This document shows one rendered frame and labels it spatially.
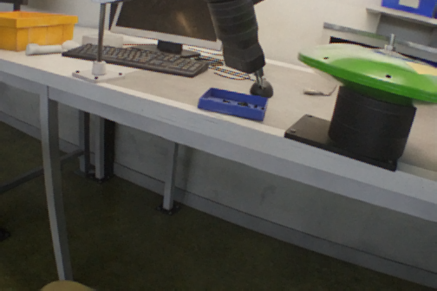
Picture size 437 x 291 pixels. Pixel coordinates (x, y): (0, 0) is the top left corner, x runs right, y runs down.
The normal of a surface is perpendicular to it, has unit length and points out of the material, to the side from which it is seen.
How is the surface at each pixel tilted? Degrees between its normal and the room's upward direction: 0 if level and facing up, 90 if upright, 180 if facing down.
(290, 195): 90
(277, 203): 90
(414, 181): 90
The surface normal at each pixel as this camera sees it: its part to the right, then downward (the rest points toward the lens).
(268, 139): -0.42, 0.26
